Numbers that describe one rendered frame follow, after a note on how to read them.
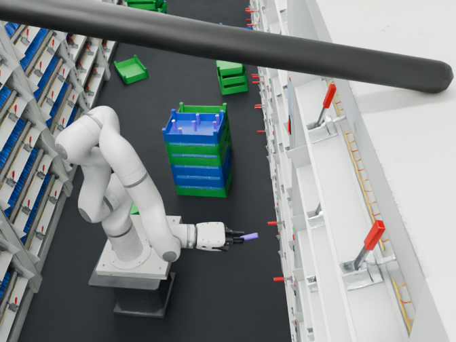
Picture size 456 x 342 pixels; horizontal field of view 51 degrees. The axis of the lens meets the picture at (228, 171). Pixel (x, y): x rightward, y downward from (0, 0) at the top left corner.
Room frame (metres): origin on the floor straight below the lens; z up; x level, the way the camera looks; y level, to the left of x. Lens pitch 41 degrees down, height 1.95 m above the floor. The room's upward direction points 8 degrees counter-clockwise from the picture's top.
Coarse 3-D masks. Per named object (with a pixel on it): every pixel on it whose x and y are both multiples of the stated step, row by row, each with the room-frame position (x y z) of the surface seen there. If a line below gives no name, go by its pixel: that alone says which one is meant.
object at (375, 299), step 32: (320, 96) 0.69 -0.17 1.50; (320, 128) 0.58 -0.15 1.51; (320, 160) 0.53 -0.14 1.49; (352, 160) 0.51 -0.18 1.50; (320, 192) 0.47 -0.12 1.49; (352, 192) 0.45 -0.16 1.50; (352, 224) 0.40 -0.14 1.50; (352, 256) 0.35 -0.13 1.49; (384, 256) 0.34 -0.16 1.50; (352, 288) 0.31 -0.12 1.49; (384, 288) 0.30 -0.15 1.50; (352, 320) 0.27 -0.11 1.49; (384, 320) 0.26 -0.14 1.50
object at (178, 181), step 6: (228, 162) 2.21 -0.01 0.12; (228, 168) 2.16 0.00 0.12; (228, 174) 2.14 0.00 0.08; (174, 180) 2.12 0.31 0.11; (180, 180) 2.11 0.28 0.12; (186, 180) 2.10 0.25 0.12; (192, 180) 2.09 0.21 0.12; (198, 180) 2.08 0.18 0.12; (204, 180) 2.07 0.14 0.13; (210, 180) 2.06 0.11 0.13; (216, 180) 2.05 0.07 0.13; (222, 180) 2.04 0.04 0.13; (204, 186) 2.07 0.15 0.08; (210, 186) 2.06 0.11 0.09; (216, 186) 2.05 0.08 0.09; (222, 186) 2.04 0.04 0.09
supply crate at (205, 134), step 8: (176, 120) 2.29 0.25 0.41; (184, 120) 2.29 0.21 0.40; (192, 120) 2.28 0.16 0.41; (200, 120) 2.27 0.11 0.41; (208, 120) 2.25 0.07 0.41; (224, 120) 2.21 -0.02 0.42; (168, 128) 2.20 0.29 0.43; (184, 128) 2.21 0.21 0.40; (192, 128) 2.20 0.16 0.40; (200, 128) 2.19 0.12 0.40; (208, 128) 2.18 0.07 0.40; (168, 136) 2.11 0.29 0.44; (176, 136) 2.10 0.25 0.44; (184, 136) 2.09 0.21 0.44; (192, 136) 2.08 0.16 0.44; (200, 136) 2.06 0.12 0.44; (208, 136) 2.05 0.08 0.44; (216, 136) 2.04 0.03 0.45
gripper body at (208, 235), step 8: (200, 224) 1.19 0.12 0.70; (208, 224) 1.19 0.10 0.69; (216, 224) 1.19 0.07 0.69; (200, 232) 1.15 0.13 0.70; (208, 232) 1.15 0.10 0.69; (216, 232) 1.15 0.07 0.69; (224, 232) 1.15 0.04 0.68; (200, 240) 1.12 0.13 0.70; (208, 240) 1.12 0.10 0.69; (216, 240) 1.12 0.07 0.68; (224, 240) 1.12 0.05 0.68; (200, 248) 1.11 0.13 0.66; (208, 248) 1.11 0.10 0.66
